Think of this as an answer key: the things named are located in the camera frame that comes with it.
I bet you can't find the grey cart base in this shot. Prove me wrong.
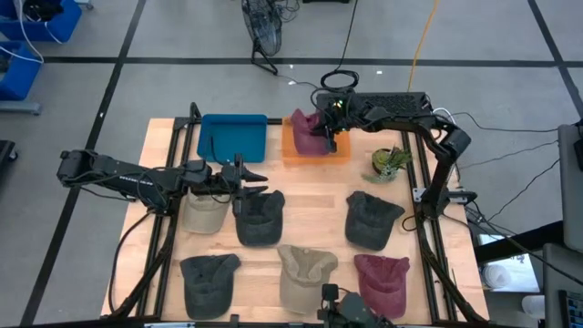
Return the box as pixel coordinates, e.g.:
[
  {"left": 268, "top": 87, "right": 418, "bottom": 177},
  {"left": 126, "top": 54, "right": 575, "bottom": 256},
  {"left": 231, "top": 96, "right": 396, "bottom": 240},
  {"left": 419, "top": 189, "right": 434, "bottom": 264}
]
[{"left": 0, "top": 100, "right": 42, "bottom": 116}]

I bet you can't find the white cable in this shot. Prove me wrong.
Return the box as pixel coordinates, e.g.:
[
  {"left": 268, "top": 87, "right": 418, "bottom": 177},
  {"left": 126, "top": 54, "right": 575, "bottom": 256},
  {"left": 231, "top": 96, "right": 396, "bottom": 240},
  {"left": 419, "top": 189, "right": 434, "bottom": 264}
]
[{"left": 12, "top": 0, "right": 63, "bottom": 65}]

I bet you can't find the black perforated control box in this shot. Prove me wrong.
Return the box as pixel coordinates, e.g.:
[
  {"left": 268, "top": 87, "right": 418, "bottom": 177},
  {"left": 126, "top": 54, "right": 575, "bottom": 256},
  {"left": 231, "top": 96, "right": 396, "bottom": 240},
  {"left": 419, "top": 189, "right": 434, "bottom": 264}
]
[{"left": 315, "top": 90, "right": 434, "bottom": 120}]

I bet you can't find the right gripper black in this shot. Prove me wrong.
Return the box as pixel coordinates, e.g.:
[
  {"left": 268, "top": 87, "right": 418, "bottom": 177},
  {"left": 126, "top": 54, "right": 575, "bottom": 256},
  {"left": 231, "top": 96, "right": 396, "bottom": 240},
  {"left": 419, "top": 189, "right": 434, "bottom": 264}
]
[{"left": 317, "top": 96, "right": 359, "bottom": 154}]

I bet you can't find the black floor fan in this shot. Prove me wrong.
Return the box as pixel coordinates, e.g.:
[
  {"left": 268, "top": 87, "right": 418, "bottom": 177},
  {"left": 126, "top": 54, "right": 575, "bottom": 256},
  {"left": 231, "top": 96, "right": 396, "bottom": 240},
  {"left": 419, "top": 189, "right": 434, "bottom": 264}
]
[{"left": 240, "top": 0, "right": 284, "bottom": 77}]

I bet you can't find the white roll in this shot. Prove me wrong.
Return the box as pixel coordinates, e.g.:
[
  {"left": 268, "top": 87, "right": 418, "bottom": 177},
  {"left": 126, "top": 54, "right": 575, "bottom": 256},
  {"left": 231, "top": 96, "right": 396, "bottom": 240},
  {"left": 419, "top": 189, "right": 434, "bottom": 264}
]
[
  {"left": 482, "top": 263, "right": 511, "bottom": 289},
  {"left": 521, "top": 294, "right": 547, "bottom": 320}
]

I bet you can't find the small display screen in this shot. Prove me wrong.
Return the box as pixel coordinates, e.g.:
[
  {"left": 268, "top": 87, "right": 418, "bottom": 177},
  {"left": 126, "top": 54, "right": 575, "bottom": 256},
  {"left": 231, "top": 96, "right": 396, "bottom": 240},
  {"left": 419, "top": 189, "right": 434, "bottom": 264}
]
[{"left": 558, "top": 289, "right": 583, "bottom": 328}]

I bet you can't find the black beam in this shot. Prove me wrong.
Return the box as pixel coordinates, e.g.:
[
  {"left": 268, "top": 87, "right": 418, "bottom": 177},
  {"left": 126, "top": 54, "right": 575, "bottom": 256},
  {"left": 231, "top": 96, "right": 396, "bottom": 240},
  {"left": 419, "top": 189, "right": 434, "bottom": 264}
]
[{"left": 473, "top": 220, "right": 564, "bottom": 265}]

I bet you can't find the potted succulent plant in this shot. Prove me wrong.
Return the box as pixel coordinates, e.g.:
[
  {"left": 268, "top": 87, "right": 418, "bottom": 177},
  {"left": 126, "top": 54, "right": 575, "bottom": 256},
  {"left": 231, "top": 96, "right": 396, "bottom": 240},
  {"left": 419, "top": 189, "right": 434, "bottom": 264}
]
[{"left": 362, "top": 146, "right": 414, "bottom": 185}]

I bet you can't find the blue plastic bin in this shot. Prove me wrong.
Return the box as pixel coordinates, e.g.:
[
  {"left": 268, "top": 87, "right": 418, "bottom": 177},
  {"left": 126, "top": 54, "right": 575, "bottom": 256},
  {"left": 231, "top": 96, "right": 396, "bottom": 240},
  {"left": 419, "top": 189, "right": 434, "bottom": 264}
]
[{"left": 196, "top": 113, "right": 269, "bottom": 164}]

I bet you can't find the orange translucent plastic bin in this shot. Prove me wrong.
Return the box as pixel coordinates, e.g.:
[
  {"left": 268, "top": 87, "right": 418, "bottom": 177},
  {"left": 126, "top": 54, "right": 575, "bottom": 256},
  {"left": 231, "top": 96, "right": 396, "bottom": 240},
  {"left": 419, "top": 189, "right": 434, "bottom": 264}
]
[{"left": 281, "top": 117, "right": 352, "bottom": 166}]

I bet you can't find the black table-level camera mount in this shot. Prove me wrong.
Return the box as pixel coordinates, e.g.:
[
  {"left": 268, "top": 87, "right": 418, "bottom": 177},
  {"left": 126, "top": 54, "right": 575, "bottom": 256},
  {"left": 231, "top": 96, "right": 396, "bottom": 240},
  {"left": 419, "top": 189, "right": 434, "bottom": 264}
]
[{"left": 317, "top": 282, "right": 386, "bottom": 328}]

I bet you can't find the blue plastic tub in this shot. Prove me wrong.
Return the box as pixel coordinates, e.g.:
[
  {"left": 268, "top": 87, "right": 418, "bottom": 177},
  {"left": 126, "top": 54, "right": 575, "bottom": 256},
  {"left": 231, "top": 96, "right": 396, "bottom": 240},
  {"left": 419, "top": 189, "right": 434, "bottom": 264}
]
[
  {"left": 0, "top": 41, "right": 43, "bottom": 101},
  {"left": 0, "top": 0, "right": 83, "bottom": 45}
]

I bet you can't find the maroon baseball cap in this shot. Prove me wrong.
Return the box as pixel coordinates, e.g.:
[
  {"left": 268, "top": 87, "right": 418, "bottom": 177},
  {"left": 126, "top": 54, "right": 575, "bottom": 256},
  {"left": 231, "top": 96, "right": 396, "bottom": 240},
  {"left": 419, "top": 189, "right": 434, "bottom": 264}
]
[
  {"left": 353, "top": 253, "right": 411, "bottom": 320},
  {"left": 290, "top": 108, "right": 336, "bottom": 157}
]

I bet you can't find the grey cabinet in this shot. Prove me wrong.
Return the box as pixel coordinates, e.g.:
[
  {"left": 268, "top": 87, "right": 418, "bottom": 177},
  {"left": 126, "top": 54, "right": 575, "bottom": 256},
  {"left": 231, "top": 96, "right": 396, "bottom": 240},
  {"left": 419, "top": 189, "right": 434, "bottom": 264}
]
[
  {"left": 541, "top": 243, "right": 583, "bottom": 328},
  {"left": 557, "top": 120, "right": 583, "bottom": 254}
]

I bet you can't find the dark grey baseball cap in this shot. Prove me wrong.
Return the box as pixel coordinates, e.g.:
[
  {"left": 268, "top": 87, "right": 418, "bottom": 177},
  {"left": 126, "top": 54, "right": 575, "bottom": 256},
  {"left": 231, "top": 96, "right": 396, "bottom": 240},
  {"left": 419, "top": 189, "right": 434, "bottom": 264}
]
[
  {"left": 344, "top": 190, "right": 406, "bottom": 251},
  {"left": 179, "top": 253, "right": 241, "bottom": 321},
  {"left": 234, "top": 190, "right": 287, "bottom": 248}
]

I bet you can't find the black hanging cable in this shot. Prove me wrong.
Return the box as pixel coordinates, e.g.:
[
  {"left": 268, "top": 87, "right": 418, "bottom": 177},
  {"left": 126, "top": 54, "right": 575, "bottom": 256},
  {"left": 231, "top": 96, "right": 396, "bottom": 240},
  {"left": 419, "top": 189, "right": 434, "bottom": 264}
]
[{"left": 320, "top": 0, "right": 361, "bottom": 92}]

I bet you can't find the beige baseball cap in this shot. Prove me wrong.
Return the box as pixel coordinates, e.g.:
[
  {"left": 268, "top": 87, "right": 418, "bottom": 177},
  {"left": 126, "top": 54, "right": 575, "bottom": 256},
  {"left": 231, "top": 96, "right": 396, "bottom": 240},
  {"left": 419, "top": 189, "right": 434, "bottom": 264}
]
[
  {"left": 181, "top": 189, "right": 231, "bottom": 235},
  {"left": 276, "top": 244, "right": 339, "bottom": 315}
]

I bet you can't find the black floor cable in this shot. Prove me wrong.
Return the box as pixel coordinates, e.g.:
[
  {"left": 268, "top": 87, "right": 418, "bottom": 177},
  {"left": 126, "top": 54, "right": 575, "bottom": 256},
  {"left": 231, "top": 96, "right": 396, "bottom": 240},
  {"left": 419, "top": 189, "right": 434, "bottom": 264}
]
[
  {"left": 450, "top": 112, "right": 560, "bottom": 134},
  {"left": 458, "top": 139, "right": 560, "bottom": 169},
  {"left": 486, "top": 158, "right": 561, "bottom": 222}
]

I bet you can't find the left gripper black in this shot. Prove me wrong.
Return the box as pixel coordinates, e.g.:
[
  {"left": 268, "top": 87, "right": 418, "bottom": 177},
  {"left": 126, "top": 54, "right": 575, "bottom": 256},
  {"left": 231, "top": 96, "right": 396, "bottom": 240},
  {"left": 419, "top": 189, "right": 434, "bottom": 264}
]
[{"left": 209, "top": 153, "right": 270, "bottom": 202}]

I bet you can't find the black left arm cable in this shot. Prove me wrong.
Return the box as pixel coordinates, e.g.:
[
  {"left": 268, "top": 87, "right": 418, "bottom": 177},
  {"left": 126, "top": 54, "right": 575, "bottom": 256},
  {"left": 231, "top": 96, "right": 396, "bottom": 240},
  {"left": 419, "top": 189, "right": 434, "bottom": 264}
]
[{"left": 107, "top": 209, "right": 159, "bottom": 315}]

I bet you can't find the yellow hanging cable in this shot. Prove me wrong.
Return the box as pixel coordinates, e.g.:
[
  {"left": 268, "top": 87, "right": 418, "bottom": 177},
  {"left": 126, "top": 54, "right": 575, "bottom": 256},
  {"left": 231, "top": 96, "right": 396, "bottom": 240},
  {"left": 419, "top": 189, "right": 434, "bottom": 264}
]
[{"left": 406, "top": 0, "right": 441, "bottom": 92}]

